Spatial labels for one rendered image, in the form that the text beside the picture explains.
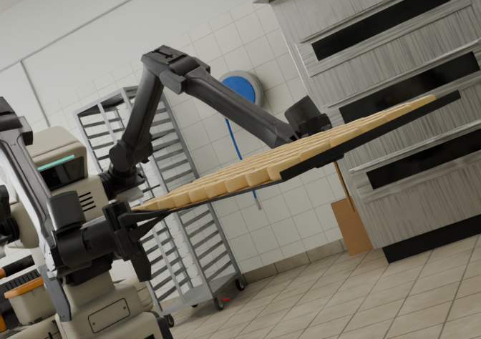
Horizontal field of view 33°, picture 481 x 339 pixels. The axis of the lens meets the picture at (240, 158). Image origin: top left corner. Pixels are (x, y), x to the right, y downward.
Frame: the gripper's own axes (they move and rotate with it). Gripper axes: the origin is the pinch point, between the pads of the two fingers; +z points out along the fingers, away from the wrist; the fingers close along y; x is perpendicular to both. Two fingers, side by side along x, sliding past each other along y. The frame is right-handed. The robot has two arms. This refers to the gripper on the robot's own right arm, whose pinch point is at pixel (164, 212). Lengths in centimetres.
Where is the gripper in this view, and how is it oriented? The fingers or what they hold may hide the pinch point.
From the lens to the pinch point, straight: 139.0
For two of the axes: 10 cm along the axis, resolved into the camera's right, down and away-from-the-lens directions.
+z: 9.1, -3.7, -1.8
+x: 1.6, -0.8, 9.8
